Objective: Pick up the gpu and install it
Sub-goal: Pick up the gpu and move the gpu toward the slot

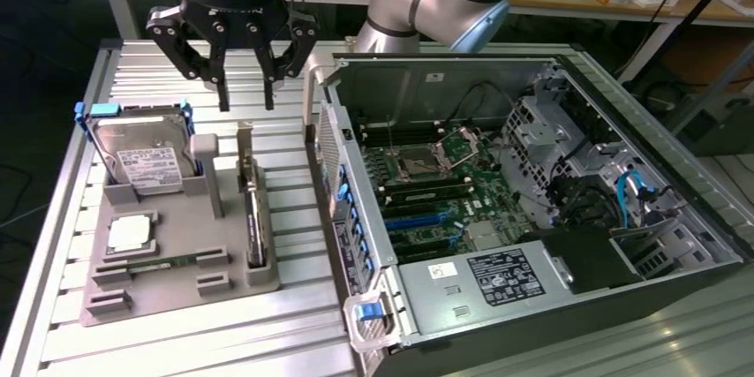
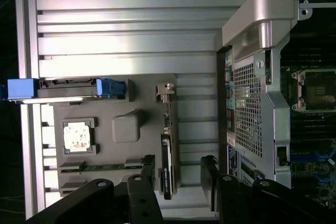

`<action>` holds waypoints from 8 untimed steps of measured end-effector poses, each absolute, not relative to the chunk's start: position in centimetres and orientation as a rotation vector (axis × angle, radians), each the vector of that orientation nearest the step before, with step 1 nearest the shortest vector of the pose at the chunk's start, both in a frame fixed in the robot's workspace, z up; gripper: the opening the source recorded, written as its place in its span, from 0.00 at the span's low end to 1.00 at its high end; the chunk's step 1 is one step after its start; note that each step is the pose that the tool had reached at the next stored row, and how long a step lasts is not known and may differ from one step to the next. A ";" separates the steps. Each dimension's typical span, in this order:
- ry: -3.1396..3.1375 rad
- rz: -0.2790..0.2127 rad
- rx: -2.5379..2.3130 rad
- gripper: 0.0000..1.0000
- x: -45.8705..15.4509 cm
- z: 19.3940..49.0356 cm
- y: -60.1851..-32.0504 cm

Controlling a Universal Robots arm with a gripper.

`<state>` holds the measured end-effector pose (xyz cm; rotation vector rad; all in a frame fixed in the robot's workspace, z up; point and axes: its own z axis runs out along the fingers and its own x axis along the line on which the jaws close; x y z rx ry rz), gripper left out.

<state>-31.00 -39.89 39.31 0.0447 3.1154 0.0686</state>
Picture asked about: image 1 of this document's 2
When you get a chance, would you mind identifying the grey metal disk bay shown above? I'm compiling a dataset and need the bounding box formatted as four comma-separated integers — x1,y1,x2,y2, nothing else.
499,72,599,175

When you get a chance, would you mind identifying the blue expansion slot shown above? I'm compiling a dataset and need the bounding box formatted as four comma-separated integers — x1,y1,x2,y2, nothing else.
383,213,447,231

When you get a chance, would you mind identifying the graphics card with black cooler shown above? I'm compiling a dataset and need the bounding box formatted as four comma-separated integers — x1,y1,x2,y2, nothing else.
235,120,267,270

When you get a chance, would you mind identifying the open black PC case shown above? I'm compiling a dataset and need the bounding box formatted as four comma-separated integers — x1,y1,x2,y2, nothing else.
300,50,754,377

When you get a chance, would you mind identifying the blue wire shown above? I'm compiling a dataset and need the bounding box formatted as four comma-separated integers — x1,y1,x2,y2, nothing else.
614,169,647,230

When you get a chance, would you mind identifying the black equipment box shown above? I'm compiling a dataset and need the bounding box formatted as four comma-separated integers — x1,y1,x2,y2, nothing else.
676,96,754,157

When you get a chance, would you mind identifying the black wire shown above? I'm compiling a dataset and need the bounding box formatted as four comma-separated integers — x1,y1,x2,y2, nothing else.
446,79,515,124

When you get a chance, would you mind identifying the green motherboard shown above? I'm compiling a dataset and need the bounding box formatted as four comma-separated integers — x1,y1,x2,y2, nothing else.
358,123,531,263

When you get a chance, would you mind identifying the CPU socket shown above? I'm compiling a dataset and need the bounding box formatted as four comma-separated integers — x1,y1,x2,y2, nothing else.
398,149,440,182

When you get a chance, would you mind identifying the grey parts rack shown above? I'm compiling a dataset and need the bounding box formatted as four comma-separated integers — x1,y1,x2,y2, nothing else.
79,132,281,328

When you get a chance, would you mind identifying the silver CPU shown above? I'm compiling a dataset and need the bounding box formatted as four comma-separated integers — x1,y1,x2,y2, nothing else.
107,216,156,251

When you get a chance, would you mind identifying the black RAM stick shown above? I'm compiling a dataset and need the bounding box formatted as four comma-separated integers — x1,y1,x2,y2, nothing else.
383,188,467,207

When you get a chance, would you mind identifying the grey power supply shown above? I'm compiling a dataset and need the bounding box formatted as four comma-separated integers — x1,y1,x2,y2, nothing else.
398,239,576,336

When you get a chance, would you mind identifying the hard disk in blue carrier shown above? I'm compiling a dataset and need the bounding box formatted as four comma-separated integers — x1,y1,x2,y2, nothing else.
75,101,197,196

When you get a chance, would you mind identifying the silver chipset heatsink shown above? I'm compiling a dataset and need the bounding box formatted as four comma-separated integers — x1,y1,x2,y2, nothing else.
467,222,503,251

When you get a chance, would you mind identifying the black plastic shroud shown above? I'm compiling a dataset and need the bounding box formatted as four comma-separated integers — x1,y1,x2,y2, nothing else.
516,225,647,295

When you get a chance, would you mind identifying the metal socket cover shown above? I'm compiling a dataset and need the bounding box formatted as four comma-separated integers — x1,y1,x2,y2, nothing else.
434,124,482,171

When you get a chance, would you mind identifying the green RAM stick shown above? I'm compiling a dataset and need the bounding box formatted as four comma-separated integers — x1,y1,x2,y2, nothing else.
124,253,205,270

